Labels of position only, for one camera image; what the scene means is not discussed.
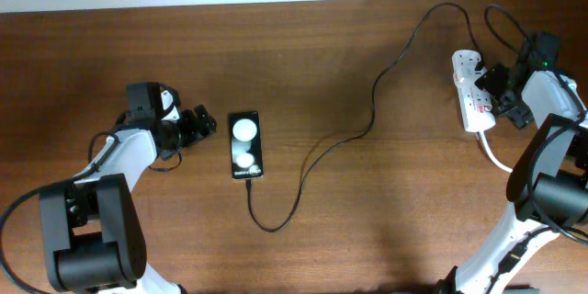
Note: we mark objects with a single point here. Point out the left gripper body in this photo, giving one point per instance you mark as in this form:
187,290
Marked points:
182,131

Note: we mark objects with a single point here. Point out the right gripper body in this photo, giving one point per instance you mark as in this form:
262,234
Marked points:
511,107

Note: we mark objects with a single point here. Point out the black Samsung Galaxy smartphone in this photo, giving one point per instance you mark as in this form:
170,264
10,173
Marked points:
246,145

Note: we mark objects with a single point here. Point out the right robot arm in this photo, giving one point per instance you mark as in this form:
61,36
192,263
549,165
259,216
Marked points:
546,189

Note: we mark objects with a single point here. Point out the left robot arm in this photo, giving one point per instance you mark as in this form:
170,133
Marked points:
93,242

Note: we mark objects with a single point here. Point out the white USB charger plug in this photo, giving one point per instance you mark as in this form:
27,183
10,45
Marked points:
467,66

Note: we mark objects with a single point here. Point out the white power strip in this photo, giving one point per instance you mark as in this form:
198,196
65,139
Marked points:
475,104

